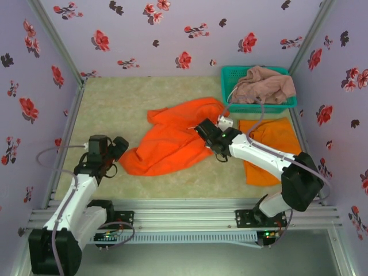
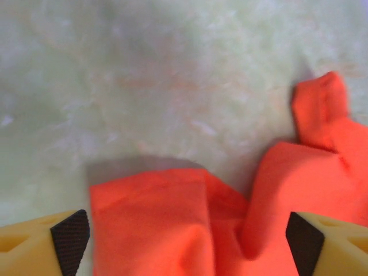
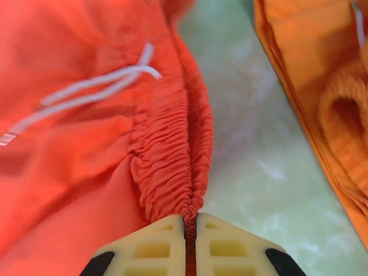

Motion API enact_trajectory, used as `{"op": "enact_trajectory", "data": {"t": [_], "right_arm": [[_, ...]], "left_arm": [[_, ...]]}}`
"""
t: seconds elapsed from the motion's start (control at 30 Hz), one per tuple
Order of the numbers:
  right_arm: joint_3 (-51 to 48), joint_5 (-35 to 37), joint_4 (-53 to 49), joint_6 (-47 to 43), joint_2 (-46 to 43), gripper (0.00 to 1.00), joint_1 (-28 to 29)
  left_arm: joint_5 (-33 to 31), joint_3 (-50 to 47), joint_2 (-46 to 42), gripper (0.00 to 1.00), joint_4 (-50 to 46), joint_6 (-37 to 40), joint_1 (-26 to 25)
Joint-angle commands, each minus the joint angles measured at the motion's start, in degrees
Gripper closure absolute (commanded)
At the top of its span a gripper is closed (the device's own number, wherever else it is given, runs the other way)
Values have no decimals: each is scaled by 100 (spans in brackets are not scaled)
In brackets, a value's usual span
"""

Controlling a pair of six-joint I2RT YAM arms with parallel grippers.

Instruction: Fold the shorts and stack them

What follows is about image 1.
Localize bright orange textured shorts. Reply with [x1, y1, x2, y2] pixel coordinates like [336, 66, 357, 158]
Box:
[118, 97, 231, 177]

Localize light orange smooth shorts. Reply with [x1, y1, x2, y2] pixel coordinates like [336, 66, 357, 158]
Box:
[238, 117, 302, 187]

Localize pink shorts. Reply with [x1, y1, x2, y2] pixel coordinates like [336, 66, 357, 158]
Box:
[231, 65, 297, 106]

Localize teal plastic mesh basket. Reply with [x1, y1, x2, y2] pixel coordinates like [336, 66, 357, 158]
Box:
[220, 66, 298, 114]

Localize black controller board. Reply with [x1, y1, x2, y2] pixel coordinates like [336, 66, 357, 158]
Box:
[260, 229, 282, 247]
[94, 231, 123, 248]

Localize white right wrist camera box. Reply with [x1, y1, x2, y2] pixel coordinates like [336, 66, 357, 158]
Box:
[216, 114, 234, 129]

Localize lilac left arm cable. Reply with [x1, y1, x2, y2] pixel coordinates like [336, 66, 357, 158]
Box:
[36, 143, 136, 276]

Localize aluminium side rail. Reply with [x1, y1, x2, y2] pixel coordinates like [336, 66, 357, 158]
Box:
[288, 108, 328, 207]
[43, 82, 87, 210]

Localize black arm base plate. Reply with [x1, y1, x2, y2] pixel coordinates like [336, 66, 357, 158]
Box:
[235, 209, 288, 230]
[113, 210, 135, 231]

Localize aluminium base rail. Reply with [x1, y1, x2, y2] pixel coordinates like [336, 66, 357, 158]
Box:
[27, 198, 344, 231]

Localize white slotted cable duct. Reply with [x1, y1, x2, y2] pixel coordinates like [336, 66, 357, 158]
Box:
[86, 229, 259, 246]

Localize aluminium frame post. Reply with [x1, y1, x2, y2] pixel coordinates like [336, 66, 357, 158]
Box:
[27, 0, 86, 87]
[288, 0, 338, 75]

